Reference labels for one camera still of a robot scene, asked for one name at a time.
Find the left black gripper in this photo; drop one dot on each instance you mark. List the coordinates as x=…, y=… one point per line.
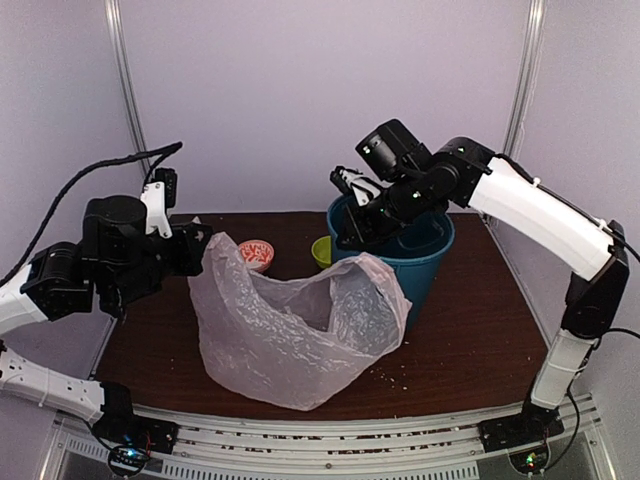
x=190, y=248

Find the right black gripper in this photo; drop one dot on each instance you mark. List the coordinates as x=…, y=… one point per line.
x=352, y=224

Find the blue plastic trash bin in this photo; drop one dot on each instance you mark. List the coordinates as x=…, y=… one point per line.
x=415, y=256

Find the pink plastic trash bag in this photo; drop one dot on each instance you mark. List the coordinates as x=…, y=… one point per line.
x=295, y=343

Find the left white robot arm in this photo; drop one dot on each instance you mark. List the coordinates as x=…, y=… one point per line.
x=56, y=283

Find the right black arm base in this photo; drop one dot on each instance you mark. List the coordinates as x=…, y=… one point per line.
x=524, y=435

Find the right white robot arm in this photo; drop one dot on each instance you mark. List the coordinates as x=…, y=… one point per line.
x=412, y=181

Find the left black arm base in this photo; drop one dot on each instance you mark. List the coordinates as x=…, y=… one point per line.
x=129, y=438

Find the green plastic bowl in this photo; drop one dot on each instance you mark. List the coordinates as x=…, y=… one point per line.
x=321, y=252

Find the red patterned white bowl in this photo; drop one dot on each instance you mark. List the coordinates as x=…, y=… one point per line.
x=258, y=254

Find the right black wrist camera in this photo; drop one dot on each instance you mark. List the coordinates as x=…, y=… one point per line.
x=353, y=182

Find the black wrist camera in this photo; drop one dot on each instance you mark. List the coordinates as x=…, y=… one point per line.
x=353, y=182
x=159, y=195

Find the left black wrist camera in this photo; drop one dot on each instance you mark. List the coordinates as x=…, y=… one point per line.
x=159, y=195

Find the aluminium front rail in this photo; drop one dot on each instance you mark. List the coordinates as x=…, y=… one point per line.
x=446, y=446

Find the right aluminium frame post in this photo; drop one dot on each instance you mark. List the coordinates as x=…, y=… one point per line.
x=526, y=77

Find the aluminium frame post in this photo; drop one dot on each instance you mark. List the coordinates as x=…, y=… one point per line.
x=117, y=36
x=526, y=77

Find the left aluminium frame post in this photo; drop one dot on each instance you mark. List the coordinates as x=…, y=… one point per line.
x=117, y=36

